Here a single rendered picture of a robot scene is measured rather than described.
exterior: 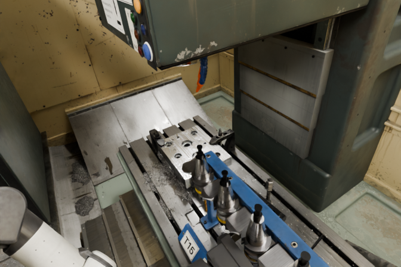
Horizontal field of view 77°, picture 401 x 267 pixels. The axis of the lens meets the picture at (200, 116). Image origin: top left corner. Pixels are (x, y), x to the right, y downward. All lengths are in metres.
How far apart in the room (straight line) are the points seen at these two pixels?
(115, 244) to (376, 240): 1.16
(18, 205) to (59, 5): 1.27
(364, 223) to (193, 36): 1.28
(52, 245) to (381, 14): 1.07
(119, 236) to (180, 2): 1.03
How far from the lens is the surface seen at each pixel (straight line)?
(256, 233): 0.57
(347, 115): 1.07
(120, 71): 1.90
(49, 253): 0.75
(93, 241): 1.33
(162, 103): 1.94
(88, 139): 1.82
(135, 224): 1.25
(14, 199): 0.72
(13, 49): 1.80
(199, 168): 0.68
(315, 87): 1.04
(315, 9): 0.71
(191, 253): 0.93
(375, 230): 1.53
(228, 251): 0.61
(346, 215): 1.53
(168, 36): 0.47
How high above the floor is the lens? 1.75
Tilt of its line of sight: 34 degrees down
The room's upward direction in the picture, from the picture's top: 6 degrees counter-clockwise
